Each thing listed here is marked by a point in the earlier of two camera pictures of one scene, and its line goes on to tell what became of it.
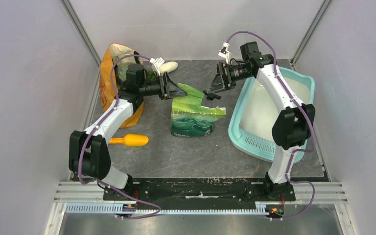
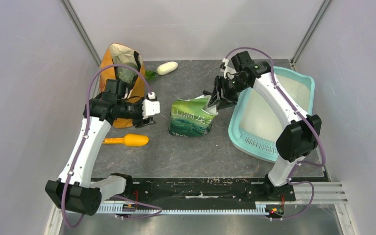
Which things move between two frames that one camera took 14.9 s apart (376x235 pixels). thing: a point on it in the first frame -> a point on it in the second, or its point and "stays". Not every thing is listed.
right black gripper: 218,83 -> 228,100
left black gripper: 168,88 -> 140,120
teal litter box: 251,120 stays
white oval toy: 168,66 stays
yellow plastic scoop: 130,140 stays
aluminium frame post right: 322,8 stays
